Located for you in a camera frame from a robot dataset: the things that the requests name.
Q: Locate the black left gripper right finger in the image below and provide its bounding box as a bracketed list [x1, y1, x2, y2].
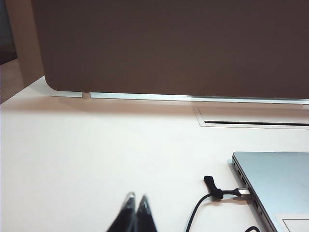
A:
[131, 194, 158, 232]

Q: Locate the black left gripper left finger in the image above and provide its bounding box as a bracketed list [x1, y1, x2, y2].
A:
[106, 192, 136, 232]

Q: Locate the black charging cable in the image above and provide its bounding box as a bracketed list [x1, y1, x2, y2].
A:
[185, 187, 259, 232]

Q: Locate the silver Dell laptop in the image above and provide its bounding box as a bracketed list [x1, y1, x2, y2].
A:
[231, 151, 309, 232]

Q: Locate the light grey bar under divider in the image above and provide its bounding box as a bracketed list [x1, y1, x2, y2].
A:
[188, 95, 309, 105]

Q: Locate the brown desk divider panel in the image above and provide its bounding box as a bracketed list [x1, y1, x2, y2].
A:
[31, 0, 309, 100]

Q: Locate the black cable tie strap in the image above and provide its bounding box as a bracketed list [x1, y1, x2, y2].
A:
[204, 175, 224, 201]

